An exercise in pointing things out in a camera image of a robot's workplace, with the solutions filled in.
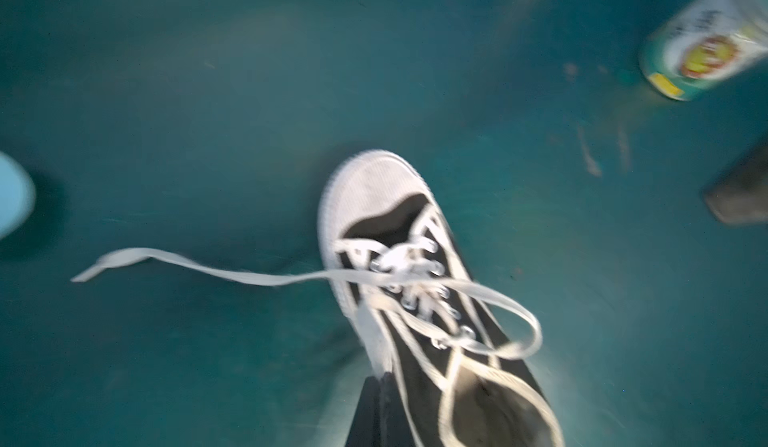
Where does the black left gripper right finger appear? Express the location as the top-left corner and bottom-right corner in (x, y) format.
(379, 372), (415, 447)

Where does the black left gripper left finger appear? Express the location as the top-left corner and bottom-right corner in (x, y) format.
(345, 376), (381, 447)

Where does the black white canvas sneaker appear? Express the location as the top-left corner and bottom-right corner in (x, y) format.
(318, 150), (564, 446)

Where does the white shoelace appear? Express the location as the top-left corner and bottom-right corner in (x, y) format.
(71, 236), (543, 360)

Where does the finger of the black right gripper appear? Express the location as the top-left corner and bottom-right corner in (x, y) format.
(703, 146), (767, 226)

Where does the printed paper cup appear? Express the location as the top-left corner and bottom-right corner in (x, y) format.
(639, 0), (767, 101)

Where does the light blue toy shovel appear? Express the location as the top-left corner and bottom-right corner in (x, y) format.
(0, 152), (36, 238)

